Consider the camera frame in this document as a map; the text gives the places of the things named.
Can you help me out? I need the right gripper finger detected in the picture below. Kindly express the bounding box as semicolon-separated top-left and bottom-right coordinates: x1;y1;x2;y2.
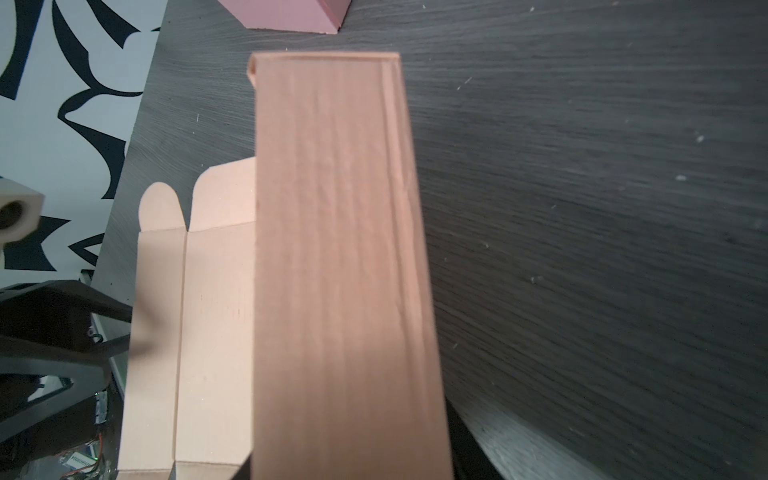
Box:
445;398;503;480

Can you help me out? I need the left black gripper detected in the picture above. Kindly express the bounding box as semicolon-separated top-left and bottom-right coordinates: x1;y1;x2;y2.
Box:
1;280;132;474

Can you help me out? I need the peach paper box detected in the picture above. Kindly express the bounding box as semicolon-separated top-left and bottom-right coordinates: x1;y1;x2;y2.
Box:
118;52;454;479

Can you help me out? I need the pink paper box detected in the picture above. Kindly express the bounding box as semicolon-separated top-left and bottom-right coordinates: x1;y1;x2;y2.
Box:
219;0;351;34

